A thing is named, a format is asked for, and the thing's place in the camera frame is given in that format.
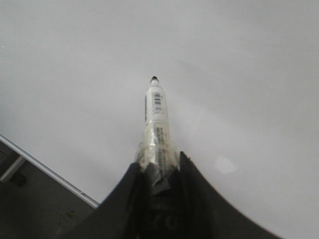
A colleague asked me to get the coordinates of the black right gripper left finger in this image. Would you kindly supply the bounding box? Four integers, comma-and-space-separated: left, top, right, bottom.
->
61, 163, 148, 239

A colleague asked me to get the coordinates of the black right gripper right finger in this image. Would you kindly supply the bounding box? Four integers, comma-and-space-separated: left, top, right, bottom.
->
179, 151, 279, 239

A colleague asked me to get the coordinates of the white whiteboard with aluminium frame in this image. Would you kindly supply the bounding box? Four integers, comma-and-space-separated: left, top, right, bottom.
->
0, 0, 319, 239

